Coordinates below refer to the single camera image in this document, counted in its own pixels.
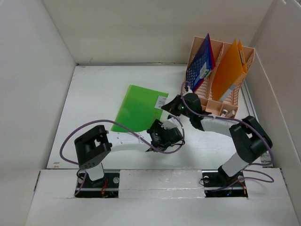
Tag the blue folder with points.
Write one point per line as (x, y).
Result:
(199, 65)

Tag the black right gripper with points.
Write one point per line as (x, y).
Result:
(171, 107)

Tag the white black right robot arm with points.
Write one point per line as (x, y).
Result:
(249, 138)

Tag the red folder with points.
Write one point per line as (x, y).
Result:
(211, 55)

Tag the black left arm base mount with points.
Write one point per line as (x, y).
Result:
(106, 187)

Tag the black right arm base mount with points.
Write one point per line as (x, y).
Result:
(216, 188)

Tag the staples box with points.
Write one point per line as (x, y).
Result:
(231, 113)

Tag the orange folder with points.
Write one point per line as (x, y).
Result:
(230, 72)

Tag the green folder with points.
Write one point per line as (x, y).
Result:
(140, 108)

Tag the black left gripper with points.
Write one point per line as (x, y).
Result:
(158, 126)

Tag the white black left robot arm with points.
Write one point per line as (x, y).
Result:
(93, 146)

